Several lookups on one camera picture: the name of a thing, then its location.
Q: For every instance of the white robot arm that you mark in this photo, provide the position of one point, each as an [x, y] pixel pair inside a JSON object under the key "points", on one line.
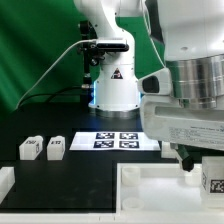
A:
{"points": [[182, 103]]}

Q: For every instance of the white square tabletop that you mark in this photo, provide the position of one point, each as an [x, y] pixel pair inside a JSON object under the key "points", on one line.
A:
{"points": [[162, 188]]}

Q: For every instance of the black background camera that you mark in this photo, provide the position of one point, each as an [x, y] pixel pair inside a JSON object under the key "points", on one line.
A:
{"points": [[112, 45]]}

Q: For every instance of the white sheet with markers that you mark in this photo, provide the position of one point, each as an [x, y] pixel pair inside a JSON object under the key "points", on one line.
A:
{"points": [[110, 140]]}

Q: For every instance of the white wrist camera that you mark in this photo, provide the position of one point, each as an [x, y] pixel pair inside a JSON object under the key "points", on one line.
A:
{"points": [[156, 83]]}

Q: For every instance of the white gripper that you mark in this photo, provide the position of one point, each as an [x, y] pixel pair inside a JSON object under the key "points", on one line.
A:
{"points": [[163, 119]]}

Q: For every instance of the white left obstacle block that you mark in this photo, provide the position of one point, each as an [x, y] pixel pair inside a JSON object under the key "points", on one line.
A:
{"points": [[7, 180]]}

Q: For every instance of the black camera stand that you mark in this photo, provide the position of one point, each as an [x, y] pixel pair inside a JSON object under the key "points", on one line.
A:
{"points": [[87, 32]]}

